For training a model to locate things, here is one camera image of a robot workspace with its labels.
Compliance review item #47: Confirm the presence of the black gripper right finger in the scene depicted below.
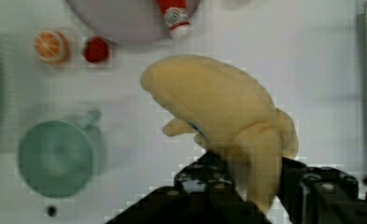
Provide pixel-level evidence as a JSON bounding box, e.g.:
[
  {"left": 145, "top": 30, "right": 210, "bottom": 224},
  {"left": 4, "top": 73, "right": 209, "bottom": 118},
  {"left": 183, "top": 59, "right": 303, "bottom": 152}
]
[{"left": 277, "top": 158, "right": 367, "bottom": 224}]

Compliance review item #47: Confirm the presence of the green mug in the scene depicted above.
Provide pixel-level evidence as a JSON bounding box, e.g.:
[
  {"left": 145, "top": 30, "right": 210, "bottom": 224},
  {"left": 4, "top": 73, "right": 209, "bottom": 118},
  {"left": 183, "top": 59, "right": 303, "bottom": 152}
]
[{"left": 17, "top": 110, "right": 106, "bottom": 198}]

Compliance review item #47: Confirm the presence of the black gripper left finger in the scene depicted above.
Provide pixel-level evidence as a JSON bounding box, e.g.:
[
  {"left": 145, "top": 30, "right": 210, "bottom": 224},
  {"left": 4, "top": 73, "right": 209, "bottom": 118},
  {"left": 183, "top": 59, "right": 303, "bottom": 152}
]
[{"left": 106, "top": 152, "right": 272, "bottom": 224}]

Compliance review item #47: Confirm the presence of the grey round plate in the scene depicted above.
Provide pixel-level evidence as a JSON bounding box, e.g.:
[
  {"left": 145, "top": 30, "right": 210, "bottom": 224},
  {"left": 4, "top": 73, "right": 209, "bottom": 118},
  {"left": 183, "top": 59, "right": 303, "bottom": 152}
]
[{"left": 64, "top": 0, "right": 203, "bottom": 44}]

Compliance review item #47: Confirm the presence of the plush orange slice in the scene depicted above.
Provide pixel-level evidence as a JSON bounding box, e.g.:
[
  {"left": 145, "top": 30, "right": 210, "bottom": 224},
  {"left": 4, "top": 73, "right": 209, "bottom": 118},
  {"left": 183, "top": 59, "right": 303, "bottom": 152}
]
[{"left": 34, "top": 30, "right": 70, "bottom": 64}]

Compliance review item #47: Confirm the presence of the small red plush strawberry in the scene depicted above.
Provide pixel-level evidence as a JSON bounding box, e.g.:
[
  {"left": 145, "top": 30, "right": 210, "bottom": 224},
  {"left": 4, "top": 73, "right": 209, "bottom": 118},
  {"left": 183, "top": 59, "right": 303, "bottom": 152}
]
[{"left": 83, "top": 36, "right": 109, "bottom": 63}]

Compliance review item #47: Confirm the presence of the yellow plush peeled banana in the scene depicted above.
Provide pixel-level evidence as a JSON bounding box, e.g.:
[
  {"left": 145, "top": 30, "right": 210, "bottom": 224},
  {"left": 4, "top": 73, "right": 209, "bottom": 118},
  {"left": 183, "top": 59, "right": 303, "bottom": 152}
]
[{"left": 140, "top": 55, "right": 299, "bottom": 213}]

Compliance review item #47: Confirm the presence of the red plush ketchup bottle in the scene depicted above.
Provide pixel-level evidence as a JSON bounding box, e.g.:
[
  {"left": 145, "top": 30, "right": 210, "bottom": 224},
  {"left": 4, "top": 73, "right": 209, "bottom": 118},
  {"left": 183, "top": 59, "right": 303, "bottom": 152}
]
[{"left": 156, "top": 0, "right": 191, "bottom": 39}]

